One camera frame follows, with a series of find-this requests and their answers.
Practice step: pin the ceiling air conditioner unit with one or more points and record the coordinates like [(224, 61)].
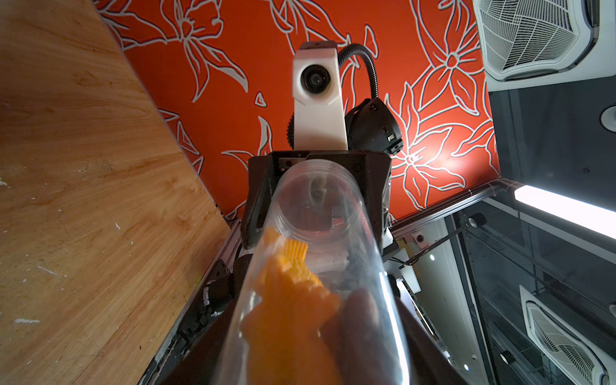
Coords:
[(535, 43)]

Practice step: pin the ceiling light strip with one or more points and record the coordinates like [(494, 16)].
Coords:
[(597, 219)]

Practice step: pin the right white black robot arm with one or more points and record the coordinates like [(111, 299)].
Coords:
[(361, 140)]

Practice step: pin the clear cookie jar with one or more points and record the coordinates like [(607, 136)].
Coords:
[(316, 306)]

